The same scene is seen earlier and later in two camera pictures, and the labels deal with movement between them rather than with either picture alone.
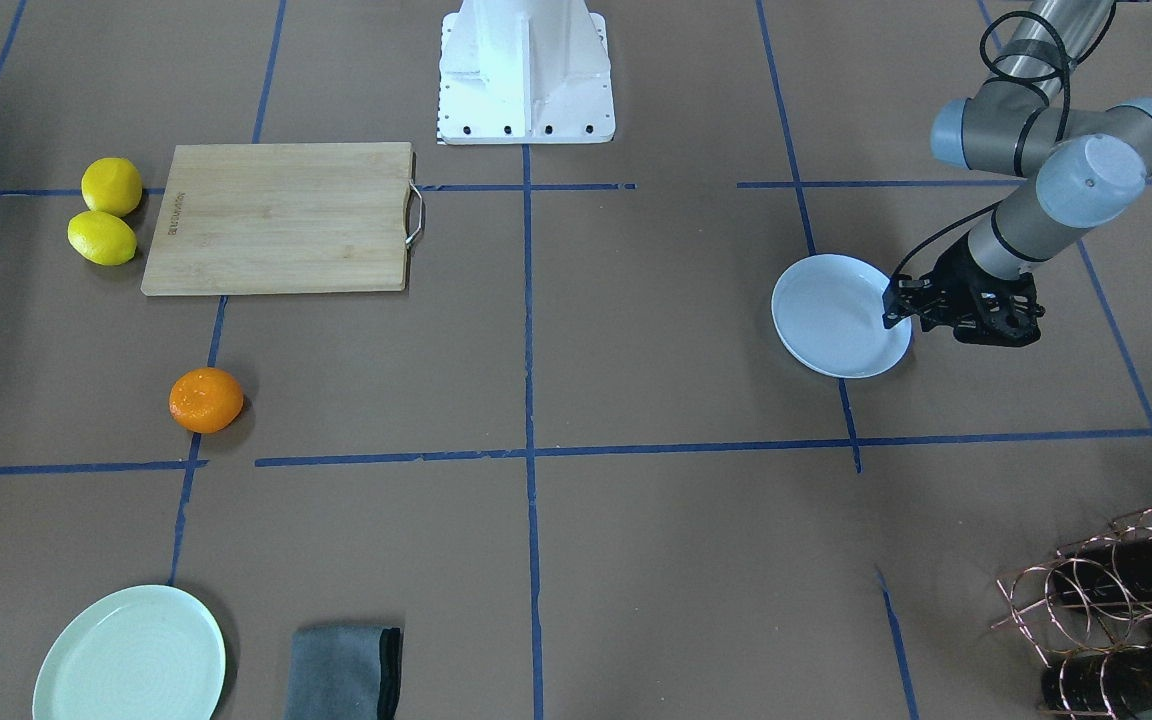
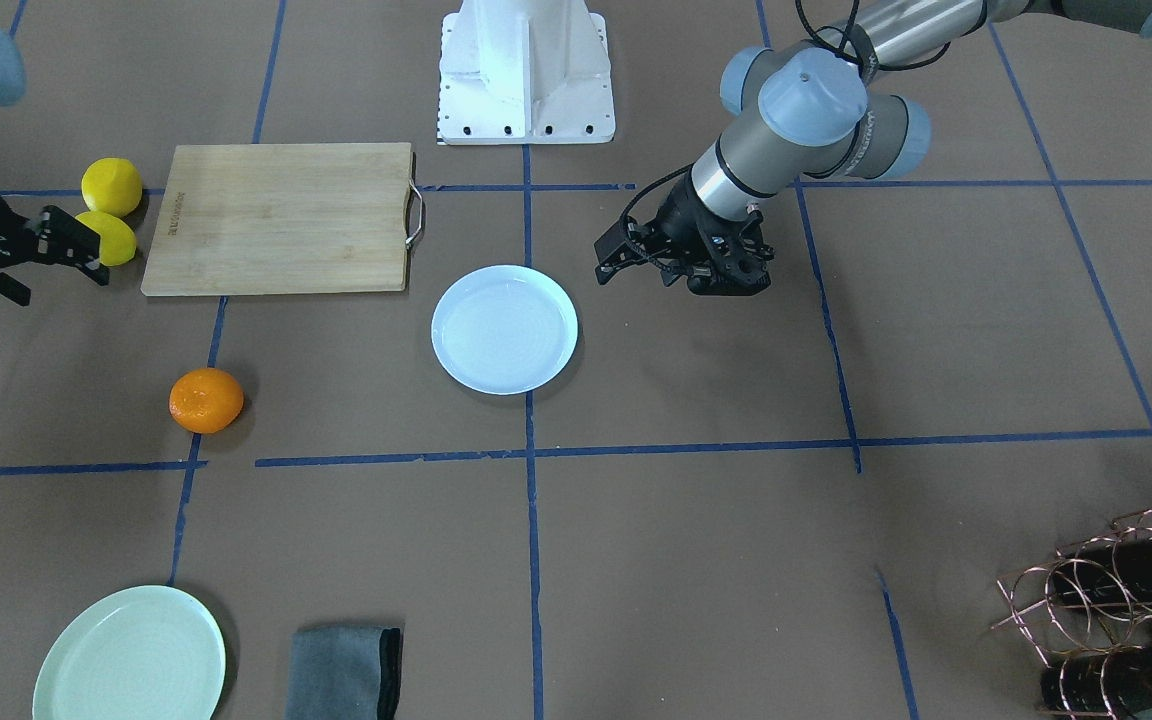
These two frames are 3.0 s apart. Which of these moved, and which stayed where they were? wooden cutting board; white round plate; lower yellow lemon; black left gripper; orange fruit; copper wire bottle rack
Moved: black left gripper; white round plate
Stayed: copper wire bottle rack; lower yellow lemon; orange fruit; wooden cutting board
